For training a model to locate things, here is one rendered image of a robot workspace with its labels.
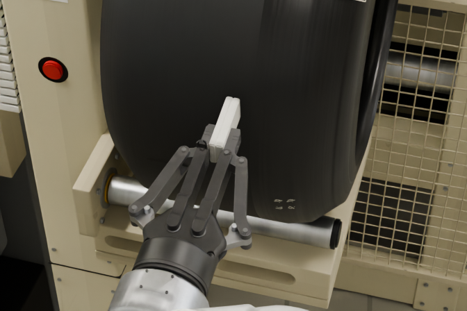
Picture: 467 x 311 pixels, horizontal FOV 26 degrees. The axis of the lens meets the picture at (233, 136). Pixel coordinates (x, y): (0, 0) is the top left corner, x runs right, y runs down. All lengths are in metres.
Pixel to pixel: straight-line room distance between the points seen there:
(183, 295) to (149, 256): 0.06
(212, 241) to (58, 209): 0.72
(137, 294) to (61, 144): 0.67
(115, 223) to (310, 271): 0.30
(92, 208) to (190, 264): 0.53
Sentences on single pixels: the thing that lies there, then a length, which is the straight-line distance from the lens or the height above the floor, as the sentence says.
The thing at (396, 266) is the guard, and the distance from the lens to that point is 2.17.
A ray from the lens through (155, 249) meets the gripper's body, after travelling 0.95.
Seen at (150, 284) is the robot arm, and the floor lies 1.25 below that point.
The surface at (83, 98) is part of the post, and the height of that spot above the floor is 1.02.
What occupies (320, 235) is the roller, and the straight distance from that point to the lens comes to 1.41.
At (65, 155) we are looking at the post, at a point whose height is 0.89.
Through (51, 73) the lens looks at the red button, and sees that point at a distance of 1.46.
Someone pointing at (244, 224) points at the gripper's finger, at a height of 1.23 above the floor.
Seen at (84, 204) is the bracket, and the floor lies 0.92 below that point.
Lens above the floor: 1.96
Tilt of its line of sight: 43 degrees down
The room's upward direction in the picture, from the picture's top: straight up
